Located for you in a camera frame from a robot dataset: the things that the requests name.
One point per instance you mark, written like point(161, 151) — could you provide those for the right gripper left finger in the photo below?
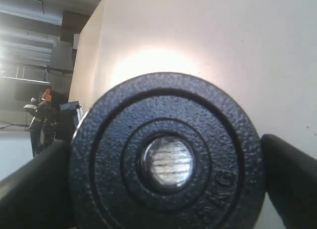
point(36, 196)

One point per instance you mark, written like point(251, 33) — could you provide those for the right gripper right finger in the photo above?
point(291, 182)

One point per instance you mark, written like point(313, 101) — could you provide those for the black weight plate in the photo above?
point(108, 187)

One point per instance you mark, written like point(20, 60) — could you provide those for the chrome threaded dumbbell bar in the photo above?
point(167, 163)

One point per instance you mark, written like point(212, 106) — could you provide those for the background equipment with orange part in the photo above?
point(42, 126)

